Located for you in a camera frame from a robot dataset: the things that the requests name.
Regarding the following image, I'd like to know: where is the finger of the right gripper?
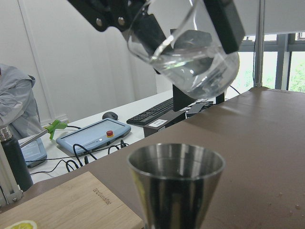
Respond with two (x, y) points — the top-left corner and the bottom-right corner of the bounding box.
(203, 0), (245, 54)

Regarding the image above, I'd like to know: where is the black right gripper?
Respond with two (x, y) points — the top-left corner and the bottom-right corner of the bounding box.
(69, 0), (166, 51)

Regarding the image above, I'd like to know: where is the clear glass measuring cup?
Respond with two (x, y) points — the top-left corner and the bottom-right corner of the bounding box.
(130, 0), (239, 99)

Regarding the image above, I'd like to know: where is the steel double jigger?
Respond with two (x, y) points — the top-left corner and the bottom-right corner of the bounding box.
(127, 143), (225, 229)

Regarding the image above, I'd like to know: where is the black keyboard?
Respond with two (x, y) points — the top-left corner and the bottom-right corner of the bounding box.
(126, 98), (173, 125)

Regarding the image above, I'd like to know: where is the computer mouse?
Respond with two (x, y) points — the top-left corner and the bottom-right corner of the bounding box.
(102, 111), (118, 120)

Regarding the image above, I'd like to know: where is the blue teach pendant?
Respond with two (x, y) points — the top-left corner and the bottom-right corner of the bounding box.
(21, 138), (47, 168)
(56, 118), (131, 155)

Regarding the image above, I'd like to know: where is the black water bottle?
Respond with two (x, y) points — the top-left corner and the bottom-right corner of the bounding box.
(0, 126), (33, 191)

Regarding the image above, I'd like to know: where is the wooden cutting board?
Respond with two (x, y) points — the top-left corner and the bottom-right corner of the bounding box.
(0, 172), (144, 229)

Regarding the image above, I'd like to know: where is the lemon slice on stick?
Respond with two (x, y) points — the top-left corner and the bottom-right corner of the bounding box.
(5, 220), (38, 229)

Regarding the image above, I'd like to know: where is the aluminium frame post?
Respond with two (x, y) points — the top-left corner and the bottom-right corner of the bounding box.
(0, 146), (23, 208)

